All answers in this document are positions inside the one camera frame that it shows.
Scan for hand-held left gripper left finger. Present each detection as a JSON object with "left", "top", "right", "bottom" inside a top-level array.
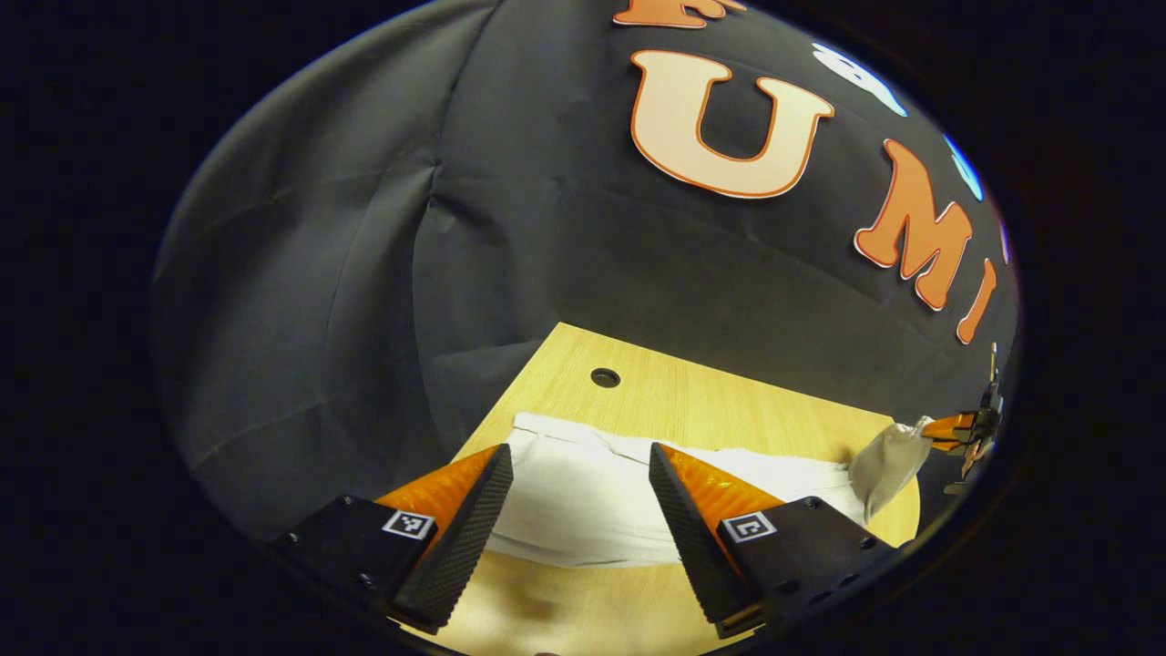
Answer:
[{"left": 269, "top": 444, "right": 515, "bottom": 636}]

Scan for white jeans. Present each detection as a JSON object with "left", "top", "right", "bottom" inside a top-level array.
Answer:
[{"left": 487, "top": 412, "right": 935, "bottom": 568}]

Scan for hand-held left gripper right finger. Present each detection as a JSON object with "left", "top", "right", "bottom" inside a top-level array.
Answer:
[{"left": 649, "top": 443, "right": 905, "bottom": 640}]

